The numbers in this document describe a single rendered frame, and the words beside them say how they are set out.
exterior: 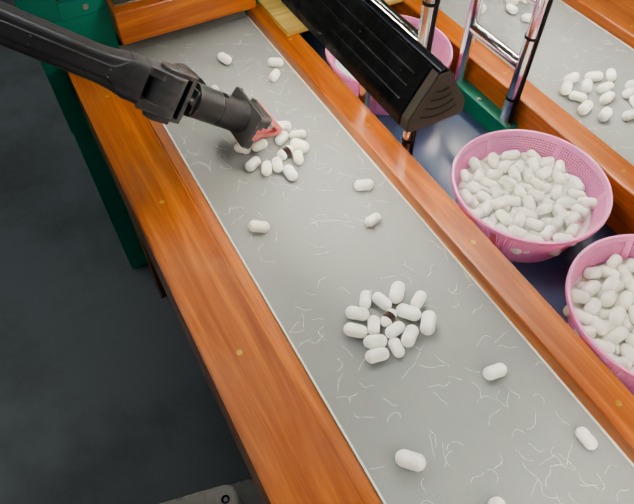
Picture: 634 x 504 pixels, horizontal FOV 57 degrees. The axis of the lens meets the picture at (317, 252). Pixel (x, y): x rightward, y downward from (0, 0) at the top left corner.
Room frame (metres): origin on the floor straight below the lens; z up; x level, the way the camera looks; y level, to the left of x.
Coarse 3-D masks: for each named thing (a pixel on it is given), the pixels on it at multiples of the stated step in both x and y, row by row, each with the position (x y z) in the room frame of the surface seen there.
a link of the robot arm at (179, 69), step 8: (168, 64) 0.76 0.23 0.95; (176, 64) 0.85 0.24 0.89; (184, 64) 0.86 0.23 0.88; (176, 72) 0.74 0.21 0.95; (184, 72) 0.76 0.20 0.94; (192, 72) 0.83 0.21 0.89; (192, 80) 0.75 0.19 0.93; (200, 80) 0.82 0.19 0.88; (192, 88) 0.75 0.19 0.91; (184, 96) 0.75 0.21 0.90; (184, 104) 0.74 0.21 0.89; (144, 112) 0.72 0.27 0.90; (176, 112) 0.73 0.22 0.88; (160, 120) 0.71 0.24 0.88; (168, 120) 0.72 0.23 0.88; (176, 120) 0.72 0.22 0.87
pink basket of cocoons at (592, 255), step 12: (600, 240) 0.56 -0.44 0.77; (612, 240) 0.57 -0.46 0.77; (624, 240) 0.57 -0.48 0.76; (588, 252) 0.54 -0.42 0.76; (600, 252) 0.55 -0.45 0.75; (612, 252) 0.56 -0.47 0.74; (624, 252) 0.56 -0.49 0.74; (576, 264) 0.52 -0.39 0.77; (588, 264) 0.54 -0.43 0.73; (576, 276) 0.52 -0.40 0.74; (576, 324) 0.41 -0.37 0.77; (588, 336) 0.39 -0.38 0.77; (600, 348) 0.37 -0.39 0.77; (612, 360) 0.36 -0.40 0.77; (624, 372) 0.34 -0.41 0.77; (624, 384) 0.35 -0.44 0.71
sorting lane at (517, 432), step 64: (192, 64) 1.06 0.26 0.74; (256, 64) 1.06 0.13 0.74; (192, 128) 0.86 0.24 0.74; (320, 128) 0.86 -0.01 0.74; (256, 192) 0.69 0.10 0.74; (320, 192) 0.69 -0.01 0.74; (384, 192) 0.69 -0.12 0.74; (256, 256) 0.55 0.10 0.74; (320, 256) 0.55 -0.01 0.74; (384, 256) 0.55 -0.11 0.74; (448, 256) 0.55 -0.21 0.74; (320, 320) 0.44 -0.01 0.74; (448, 320) 0.44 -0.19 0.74; (320, 384) 0.34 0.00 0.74; (384, 384) 0.34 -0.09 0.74; (448, 384) 0.34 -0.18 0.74; (512, 384) 0.34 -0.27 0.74; (384, 448) 0.25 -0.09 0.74; (448, 448) 0.25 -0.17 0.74; (512, 448) 0.25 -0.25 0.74; (576, 448) 0.25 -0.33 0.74
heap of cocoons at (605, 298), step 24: (600, 264) 0.55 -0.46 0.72; (624, 264) 0.54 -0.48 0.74; (576, 288) 0.50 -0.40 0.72; (600, 288) 0.50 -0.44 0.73; (624, 288) 0.50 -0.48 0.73; (576, 312) 0.45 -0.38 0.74; (600, 312) 0.46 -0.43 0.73; (624, 312) 0.45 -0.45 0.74; (600, 336) 0.42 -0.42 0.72; (624, 336) 0.41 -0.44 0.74; (624, 360) 0.37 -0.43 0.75
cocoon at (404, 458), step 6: (402, 450) 0.24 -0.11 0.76; (408, 450) 0.24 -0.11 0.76; (396, 456) 0.23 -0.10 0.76; (402, 456) 0.23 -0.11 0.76; (408, 456) 0.23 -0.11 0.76; (414, 456) 0.23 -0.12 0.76; (420, 456) 0.23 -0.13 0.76; (396, 462) 0.23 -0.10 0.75; (402, 462) 0.22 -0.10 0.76; (408, 462) 0.22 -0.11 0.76; (414, 462) 0.22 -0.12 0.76; (420, 462) 0.22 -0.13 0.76; (408, 468) 0.22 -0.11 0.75; (414, 468) 0.22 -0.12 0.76; (420, 468) 0.22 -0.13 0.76
